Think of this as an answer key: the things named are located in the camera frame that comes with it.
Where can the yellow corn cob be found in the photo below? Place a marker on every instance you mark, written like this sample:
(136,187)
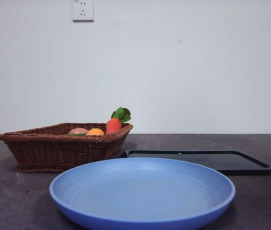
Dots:
(95,132)

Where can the blue round plate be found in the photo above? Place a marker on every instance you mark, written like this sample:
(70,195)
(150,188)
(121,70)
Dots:
(140,191)

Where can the brown wicker basket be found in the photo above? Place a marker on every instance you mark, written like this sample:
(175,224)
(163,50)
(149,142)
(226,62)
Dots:
(53,151)

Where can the orange carrot with green leaves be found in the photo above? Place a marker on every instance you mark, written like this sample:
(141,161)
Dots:
(113,125)

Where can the beige egg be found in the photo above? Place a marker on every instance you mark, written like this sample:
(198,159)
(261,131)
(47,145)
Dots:
(77,131)

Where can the green chili pepper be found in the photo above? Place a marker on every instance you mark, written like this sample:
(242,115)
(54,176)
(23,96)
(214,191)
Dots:
(74,134)

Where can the black rectangular tray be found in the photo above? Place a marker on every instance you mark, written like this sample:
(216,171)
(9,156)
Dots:
(221,163)

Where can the white wall socket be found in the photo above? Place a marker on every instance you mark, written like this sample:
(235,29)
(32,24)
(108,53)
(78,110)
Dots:
(83,10)

